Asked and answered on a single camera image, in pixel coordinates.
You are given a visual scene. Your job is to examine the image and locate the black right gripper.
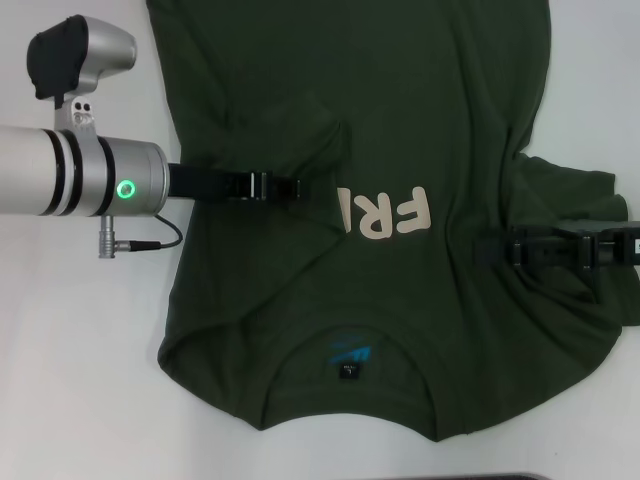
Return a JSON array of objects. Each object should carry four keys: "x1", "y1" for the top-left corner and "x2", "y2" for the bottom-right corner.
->
[{"x1": 477, "y1": 219, "x2": 640, "y2": 270}]

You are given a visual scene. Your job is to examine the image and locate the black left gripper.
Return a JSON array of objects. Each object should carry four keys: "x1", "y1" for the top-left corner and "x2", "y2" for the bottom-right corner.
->
[{"x1": 167, "y1": 163, "x2": 300, "y2": 202}]

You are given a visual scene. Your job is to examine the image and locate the dark green printed t-shirt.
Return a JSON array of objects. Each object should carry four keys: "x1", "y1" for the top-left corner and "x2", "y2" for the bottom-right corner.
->
[{"x1": 144, "y1": 0, "x2": 632, "y2": 444}]

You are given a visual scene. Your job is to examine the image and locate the left gripper cable with plug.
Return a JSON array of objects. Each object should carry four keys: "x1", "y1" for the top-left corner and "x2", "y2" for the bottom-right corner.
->
[{"x1": 97, "y1": 214, "x2": 184, "y2": 260}]

